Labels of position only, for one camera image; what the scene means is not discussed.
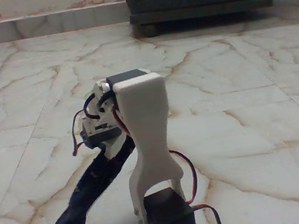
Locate navy patterned sock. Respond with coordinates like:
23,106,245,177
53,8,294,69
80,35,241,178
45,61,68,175
24,135,150,224

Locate thin red wrist cable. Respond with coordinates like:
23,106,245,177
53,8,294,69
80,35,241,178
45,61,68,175
65,109,90,157

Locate black looped forearm cable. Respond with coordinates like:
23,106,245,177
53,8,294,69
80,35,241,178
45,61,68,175
80,90,117,122

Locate red white servo cable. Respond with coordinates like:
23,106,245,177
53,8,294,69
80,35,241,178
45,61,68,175
169,147,202,206

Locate black red base cable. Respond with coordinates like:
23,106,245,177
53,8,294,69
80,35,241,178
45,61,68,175
192,201,225,224

